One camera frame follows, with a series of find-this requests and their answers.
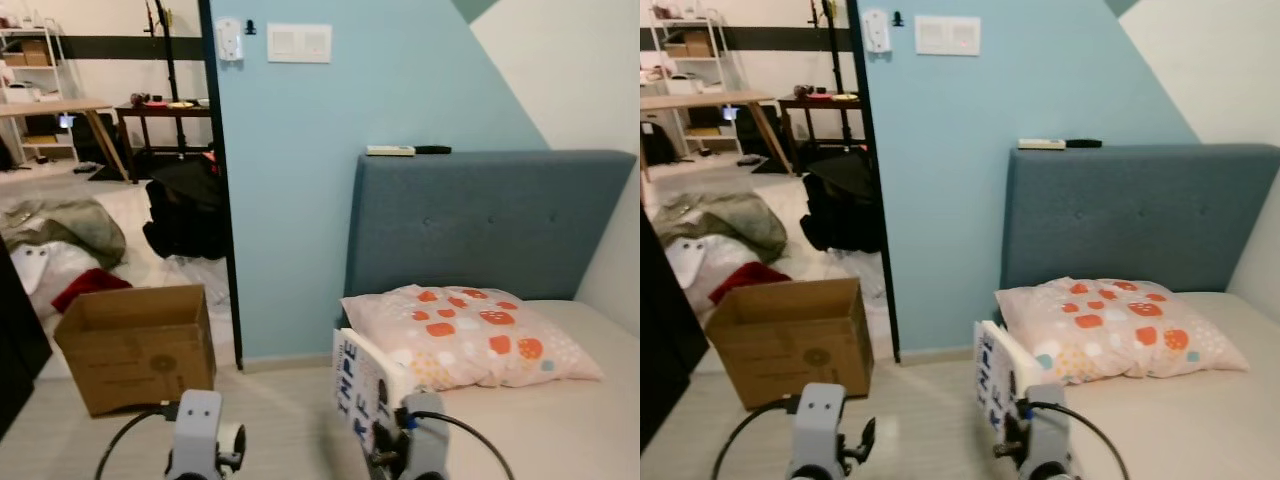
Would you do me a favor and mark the pink pillow with orange dots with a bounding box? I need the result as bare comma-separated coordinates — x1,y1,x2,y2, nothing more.
340,284,606,393
995,277,1251,386

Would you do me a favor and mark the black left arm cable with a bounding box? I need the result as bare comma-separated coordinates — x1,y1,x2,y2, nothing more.
712,395,801,480
95,403,179,480

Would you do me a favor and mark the black backpack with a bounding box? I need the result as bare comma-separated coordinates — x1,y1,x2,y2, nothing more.
143,160,229,261
800,150,883,253

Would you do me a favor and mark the teal upholstered bed frame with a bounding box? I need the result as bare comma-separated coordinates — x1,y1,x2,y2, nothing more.
1000,143,1280,296
343,150,638,331

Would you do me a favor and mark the beige mattress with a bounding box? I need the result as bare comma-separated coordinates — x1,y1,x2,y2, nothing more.
985,290,1280,480
335,298,641,480

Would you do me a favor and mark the light wooden table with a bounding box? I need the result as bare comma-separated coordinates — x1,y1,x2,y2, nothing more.
0,98,131,183
640,90,796,177

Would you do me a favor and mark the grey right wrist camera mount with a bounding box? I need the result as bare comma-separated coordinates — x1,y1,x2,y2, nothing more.
400,393,451,480
1020,385,1076,480

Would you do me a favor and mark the black door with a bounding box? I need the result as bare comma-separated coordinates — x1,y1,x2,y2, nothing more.
640,205,713,451
0,235,53,436

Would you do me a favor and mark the black tripod stand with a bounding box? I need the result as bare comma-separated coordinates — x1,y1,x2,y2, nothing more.
810,0,846,96
145,0,186,151

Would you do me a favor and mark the black bag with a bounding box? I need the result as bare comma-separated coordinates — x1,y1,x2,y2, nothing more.
70,112,116,166
735,105,776,159

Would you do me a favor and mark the white wall switch plate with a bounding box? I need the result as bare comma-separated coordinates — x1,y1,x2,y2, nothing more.
267,23,333,64
915,15,982,57

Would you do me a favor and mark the white plastic bag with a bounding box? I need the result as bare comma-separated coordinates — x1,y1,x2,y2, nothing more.
665,235,756,311
10,240,101,319

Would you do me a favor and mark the white metal shelf rack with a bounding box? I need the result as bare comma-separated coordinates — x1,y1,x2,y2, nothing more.
650,18,746,156
0,28,76,161

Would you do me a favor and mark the grey green fabric bag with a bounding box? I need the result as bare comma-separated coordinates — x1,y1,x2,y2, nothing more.
653,190,788,263
0,197,128,269

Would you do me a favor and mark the brown cardboard box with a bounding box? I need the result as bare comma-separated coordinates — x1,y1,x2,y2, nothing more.
705,278,874,411
55,285,218,418

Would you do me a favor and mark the black door frame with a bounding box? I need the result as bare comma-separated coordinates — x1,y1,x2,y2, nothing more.
845,0,901,363
197,0,244,369

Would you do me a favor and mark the dark wooden table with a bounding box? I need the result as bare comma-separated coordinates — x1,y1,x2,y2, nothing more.
115,100,213,156
778,93,863,151

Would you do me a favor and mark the white wall device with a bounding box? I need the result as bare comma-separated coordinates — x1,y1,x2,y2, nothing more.
865,8,892,54
215,17,244,63

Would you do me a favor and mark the red cloth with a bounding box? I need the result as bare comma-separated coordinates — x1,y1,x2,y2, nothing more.
52,267,133,313
708,262,793,306

